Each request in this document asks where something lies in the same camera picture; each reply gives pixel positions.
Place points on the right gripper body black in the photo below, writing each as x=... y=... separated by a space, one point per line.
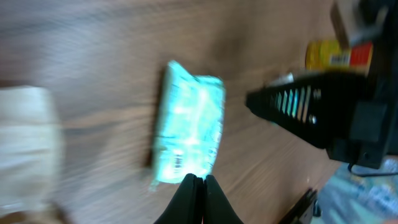
x=373 y=130

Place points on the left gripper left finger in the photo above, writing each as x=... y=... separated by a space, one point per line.
x=185 y=206

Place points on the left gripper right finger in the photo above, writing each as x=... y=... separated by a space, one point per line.
x=217 y=209

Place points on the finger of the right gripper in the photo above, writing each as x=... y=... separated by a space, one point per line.
x=316 y=108

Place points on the yellow dish soap bottle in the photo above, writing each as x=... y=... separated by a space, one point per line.
x=327 y=55

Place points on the teal tissue packet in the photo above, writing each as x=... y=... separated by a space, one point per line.
x=189 y=125

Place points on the brown white snack bag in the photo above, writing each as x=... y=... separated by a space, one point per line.
x=31 y=154

